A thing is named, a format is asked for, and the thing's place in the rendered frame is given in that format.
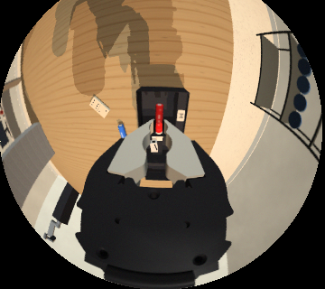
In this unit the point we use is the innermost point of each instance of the red battery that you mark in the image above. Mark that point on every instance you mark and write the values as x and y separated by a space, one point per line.
159 118

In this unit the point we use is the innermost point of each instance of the blue aa battery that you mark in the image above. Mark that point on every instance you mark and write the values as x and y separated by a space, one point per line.
122 132

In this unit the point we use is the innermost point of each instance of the cream domino tile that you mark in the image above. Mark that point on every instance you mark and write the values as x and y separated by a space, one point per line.
100 107

